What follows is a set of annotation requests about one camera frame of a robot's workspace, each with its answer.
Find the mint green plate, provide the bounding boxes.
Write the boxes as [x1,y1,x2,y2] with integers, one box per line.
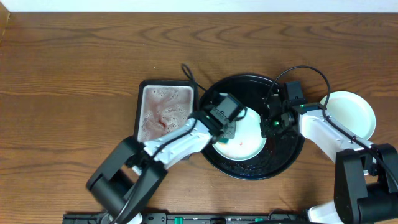
[326,91,376,140]
[213,108,267,161]

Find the green and yellow sponge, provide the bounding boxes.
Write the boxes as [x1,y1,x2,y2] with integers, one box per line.
[218,138,229,144]

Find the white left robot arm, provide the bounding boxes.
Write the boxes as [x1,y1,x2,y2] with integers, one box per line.
[86,109,244,223]

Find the round black tray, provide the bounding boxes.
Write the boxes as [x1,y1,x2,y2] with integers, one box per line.
[199,73,305,180]

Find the black rectangular water tray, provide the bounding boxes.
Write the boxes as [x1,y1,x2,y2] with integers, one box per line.
[134,80,195,142]

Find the black left camera cable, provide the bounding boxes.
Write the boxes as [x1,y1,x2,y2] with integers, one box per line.
[108,63,218,224]

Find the black camera cable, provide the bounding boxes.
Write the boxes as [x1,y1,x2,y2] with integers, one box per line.
[264,65,398,187]
[108,63,218,224]

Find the black right camera cable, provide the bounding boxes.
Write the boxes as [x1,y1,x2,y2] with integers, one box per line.
[264,65,398,187]

